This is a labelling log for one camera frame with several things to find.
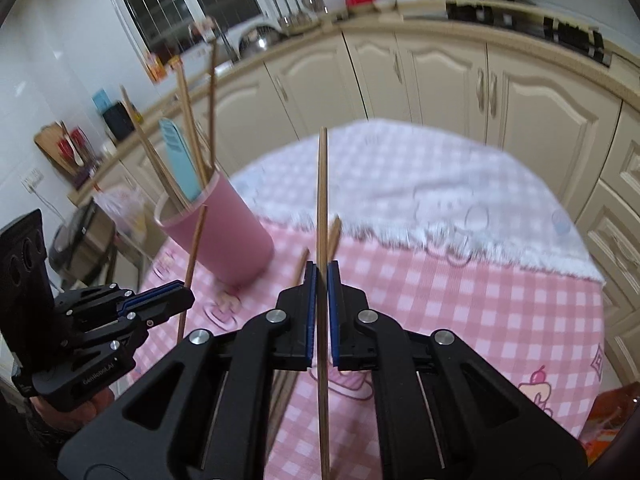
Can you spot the white wall outlet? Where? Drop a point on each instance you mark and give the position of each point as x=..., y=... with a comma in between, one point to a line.
x=32, y=179

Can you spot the pile of wooden chopsticks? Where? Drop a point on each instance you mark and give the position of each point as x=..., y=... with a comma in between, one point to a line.
x=334, y=240

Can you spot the wooden chopstick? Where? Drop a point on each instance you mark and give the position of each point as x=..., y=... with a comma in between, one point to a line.
x=184, y=95
x=154, y=145
x=196, y=250
x=212, y=100
x=323, y=185

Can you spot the blue box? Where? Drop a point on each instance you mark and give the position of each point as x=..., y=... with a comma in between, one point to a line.
x=101, y=100

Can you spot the steel faucet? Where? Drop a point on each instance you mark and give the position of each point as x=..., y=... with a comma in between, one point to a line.
x=226, y=45

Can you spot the small orange jar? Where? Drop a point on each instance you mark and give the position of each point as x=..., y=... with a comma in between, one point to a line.
x=174, y=63

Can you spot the clear plastic bag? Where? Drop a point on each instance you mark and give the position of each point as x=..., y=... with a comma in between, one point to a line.
x=125, y=210

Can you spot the cream lower cabinets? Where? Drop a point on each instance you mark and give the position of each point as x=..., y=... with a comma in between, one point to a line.
x=440, y=85

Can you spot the pink checkered tablecloth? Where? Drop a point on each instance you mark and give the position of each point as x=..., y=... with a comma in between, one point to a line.
x=450, y=310

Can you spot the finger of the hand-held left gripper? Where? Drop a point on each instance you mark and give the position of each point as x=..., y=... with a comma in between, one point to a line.
x=115, y=332
x=155, y=294

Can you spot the white fringed towel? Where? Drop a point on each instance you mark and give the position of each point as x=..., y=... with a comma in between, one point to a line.
x=400, y=185

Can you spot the pink cup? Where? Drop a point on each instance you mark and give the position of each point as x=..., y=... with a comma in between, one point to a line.
x=225, y=240

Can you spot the person's left forearm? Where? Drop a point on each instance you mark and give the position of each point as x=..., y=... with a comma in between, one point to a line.
x=45, y=442

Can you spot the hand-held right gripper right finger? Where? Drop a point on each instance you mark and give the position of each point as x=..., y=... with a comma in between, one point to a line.
x=333, y=310

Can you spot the steel colander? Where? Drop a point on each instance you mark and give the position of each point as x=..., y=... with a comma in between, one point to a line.
x=257, y=39

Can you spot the person's left hand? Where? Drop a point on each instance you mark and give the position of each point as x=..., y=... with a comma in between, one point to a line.
x=85, y=410

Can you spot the light blue knife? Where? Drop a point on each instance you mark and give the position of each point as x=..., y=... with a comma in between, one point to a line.
x=180, y=160

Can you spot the wooden cutting board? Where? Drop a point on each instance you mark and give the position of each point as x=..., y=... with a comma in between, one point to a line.
x=47, y=145

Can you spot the holder with red utensils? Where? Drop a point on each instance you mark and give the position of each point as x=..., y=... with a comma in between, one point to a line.
x=72, y=150

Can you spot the dark window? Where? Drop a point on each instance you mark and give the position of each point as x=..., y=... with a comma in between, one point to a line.
x=190, y=0

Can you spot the black gas stove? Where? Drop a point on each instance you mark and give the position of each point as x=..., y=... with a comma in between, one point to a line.
x=565, y=35

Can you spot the black electric kettle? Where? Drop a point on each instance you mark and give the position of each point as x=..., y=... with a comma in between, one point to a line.
x=119, y=121

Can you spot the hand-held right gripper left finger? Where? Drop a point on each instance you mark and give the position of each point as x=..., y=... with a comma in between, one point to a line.
x=311, y=310

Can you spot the orange packet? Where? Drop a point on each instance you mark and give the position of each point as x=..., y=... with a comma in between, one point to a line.
x=607, y=420

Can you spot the beige kitchen countertop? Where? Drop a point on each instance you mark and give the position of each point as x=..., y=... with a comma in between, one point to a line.
x=425, y=8

